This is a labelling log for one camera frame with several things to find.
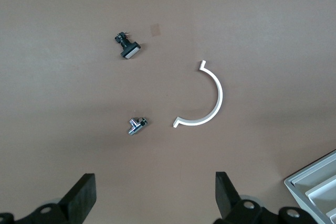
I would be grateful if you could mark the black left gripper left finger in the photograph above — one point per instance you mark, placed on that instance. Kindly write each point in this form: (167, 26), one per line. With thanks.
(78, 197)

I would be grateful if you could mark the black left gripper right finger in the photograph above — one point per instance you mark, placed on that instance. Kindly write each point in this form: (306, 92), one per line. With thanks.
(227, 197)

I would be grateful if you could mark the white drawer cabinet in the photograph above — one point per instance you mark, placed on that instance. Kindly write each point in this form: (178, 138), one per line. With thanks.
(309, 182)

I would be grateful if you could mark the chrome tee fitting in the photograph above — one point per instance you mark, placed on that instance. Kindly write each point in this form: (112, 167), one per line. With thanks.
(136, 125)

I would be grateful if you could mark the white semicircular pipe clamp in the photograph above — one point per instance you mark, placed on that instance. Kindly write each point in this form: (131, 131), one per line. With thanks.
(219, 95)

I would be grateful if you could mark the lower metal key switch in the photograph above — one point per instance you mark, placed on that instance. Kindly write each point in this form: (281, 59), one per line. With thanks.
(128, 48)

